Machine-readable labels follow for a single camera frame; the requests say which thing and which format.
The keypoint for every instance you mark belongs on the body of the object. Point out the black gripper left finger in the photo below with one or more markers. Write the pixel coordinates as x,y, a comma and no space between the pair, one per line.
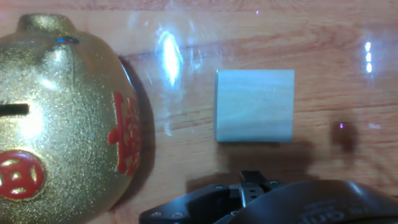
202,205

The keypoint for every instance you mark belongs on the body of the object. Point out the pale wooden cube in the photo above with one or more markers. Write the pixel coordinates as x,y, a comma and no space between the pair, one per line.
255,105

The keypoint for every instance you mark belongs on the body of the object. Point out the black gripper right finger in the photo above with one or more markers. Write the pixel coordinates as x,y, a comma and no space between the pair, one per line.
252,186

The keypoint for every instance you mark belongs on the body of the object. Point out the golden piggy bank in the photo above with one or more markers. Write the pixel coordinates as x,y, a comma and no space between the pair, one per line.
68,124

